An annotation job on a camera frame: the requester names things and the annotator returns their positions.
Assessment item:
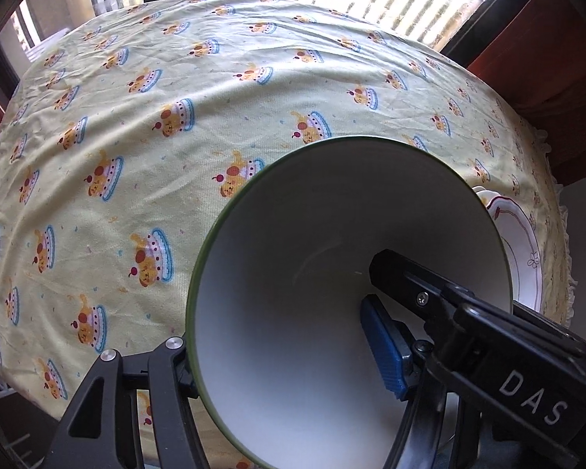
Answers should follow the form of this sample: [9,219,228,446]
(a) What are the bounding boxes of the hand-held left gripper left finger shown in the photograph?
[39,336,211,469]

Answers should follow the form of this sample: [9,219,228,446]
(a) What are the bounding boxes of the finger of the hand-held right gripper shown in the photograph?
[368,249,474,347]

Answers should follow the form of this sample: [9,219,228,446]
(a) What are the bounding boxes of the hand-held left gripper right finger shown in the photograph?
[360,294,479,469]

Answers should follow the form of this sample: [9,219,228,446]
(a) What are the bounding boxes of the floral ceramic bowl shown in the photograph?
[186,135,513,469]

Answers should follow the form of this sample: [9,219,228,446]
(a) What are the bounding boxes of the small scalloped patterned dish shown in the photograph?
[471,184,545,313]

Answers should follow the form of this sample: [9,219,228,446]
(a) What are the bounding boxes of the yellow printed tablecloth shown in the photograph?
[0,0,579,469]

